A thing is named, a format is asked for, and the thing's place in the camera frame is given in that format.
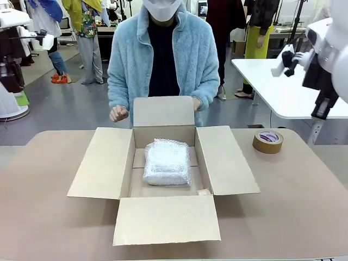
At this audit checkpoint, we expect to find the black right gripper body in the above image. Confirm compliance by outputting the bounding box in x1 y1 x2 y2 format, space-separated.
302 51 339 110

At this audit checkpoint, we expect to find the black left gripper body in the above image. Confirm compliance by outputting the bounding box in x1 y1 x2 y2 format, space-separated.
0 55 26 94

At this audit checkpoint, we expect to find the brown packing tape roll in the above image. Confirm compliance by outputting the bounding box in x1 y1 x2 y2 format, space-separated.
252 129 284 155

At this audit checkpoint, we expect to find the bubble clock bundle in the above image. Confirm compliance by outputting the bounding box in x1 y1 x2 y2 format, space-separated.
142 138 192 187

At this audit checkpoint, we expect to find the brown cardboard box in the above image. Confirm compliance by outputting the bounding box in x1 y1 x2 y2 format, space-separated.
66 95 261 246

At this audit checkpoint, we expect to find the person's right forearm blue sleeve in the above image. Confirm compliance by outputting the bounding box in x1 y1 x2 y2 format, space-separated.
107 67 131 109

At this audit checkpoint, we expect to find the person's left forearm blue sleeve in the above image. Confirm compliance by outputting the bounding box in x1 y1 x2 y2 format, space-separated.
190 69 221 112

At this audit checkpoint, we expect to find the person's right hand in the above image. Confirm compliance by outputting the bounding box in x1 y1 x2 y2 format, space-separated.
109 105 129 122

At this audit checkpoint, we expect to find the person's left hand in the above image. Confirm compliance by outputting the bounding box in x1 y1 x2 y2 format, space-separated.
192 96 203 113

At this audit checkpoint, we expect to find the white ribbed cylinder appliance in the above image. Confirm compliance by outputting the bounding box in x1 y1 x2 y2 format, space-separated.
0 81 30 121

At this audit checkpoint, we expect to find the large white table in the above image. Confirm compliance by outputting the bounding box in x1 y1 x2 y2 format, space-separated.
231 58 348 148

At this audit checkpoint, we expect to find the person in yellow apron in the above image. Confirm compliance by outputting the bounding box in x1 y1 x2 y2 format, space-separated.
234 0 281 100

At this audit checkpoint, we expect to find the person with blue jacket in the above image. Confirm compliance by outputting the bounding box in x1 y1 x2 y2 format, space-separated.
26 0 69 84

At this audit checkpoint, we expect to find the small cardboard box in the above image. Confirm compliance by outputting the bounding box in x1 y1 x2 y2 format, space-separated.
232 40 247 57

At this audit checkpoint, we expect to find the person in floral shirt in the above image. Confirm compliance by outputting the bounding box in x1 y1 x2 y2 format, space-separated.
61 0 110 85

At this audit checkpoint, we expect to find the person in dark red top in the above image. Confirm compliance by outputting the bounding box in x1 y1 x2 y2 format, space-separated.
205 0 247 101

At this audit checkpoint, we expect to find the person in blue fleece jacket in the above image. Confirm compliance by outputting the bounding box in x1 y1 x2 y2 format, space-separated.
107 0 221 127

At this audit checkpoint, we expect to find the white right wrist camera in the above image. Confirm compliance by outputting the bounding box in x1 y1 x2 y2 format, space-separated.
271 43 316 79

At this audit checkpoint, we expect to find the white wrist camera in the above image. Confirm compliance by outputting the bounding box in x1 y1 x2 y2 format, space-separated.
271 43 316 79
9 29 55 52

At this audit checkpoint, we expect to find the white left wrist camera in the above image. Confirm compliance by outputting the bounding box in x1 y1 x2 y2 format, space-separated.
9 29 55 52

